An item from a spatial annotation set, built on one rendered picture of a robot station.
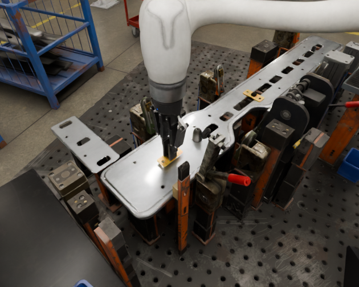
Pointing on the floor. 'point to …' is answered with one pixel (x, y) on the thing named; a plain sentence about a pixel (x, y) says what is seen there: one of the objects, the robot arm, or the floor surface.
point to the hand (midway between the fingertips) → (169, 148)
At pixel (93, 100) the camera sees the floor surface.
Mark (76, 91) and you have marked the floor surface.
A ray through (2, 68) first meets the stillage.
